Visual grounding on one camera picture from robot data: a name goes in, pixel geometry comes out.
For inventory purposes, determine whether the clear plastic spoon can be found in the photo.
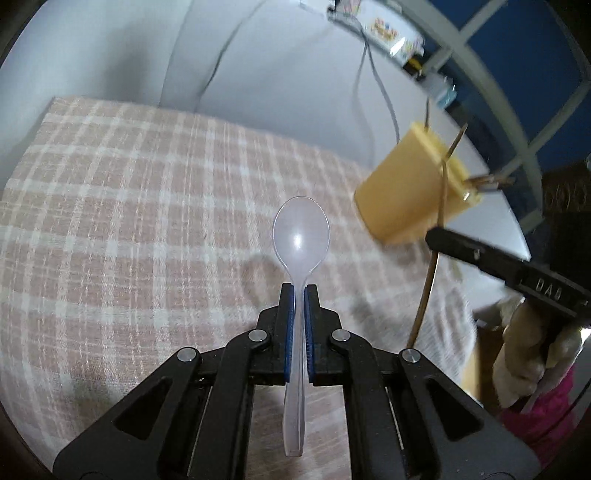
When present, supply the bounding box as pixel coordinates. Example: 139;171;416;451
273;196;331;457

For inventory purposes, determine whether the yellow plastic utensil cup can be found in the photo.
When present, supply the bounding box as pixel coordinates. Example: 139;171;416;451
352;121;485;245

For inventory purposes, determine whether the pink white cloth pile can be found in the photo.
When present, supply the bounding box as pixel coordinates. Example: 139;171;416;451
492;296;583;466

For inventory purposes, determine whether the brown cardboard box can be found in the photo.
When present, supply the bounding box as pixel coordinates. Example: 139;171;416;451
461;326;503;414

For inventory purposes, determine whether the black yellow pot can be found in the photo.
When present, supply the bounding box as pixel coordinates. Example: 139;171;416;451
403;57;425;82

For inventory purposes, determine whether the pink plaid cloth mat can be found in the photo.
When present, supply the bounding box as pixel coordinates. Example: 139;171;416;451
0;95;477;480

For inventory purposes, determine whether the white floral rice cooker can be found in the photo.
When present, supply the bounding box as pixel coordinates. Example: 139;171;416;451
328;0;425;66

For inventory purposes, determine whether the window frame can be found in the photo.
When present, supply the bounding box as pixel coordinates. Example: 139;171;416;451
401;1;590;241

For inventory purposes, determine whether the black power cable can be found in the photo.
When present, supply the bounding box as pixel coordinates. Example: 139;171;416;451
352;38;402;153

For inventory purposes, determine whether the white power cable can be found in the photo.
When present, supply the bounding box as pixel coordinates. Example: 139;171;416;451
193;0;270;112

